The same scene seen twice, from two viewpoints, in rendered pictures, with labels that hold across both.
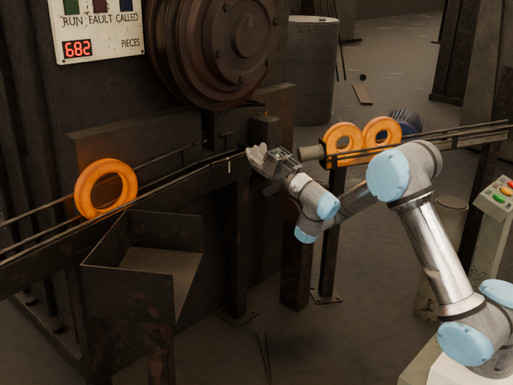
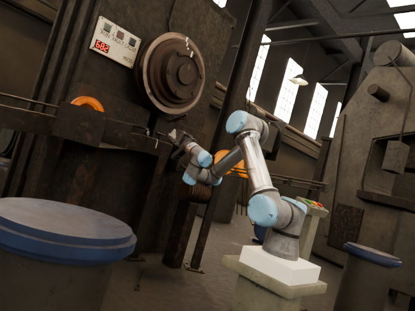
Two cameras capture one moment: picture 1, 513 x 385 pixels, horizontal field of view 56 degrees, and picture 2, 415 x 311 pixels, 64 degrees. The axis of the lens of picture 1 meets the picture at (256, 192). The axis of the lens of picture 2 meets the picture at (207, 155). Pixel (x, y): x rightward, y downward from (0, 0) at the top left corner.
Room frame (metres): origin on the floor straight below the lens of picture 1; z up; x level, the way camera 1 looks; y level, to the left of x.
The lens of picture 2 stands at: (-0.40, -0.28, 0.60)
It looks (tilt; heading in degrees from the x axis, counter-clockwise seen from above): 3 degrees up; 2
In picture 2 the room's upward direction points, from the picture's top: 16 degrees clockwise
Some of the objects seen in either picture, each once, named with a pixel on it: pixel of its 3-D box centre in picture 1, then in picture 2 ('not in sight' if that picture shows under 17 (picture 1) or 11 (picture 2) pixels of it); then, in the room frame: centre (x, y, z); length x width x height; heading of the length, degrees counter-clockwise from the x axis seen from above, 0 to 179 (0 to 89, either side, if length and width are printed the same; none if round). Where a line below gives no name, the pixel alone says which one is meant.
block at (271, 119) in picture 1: (264, 147); (180, 153); (1.72, -0.02, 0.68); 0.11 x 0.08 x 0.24; 48
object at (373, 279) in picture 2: not in sight; (364, 285); (1.63, -1.31, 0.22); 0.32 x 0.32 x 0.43
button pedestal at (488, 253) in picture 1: (486, 261); (301, 252); (1.55, -0.88, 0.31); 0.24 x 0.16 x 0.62; 138
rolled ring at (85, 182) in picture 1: (107, 191); (86, 115); (1.23, 0.42, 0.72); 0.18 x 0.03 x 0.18; 138
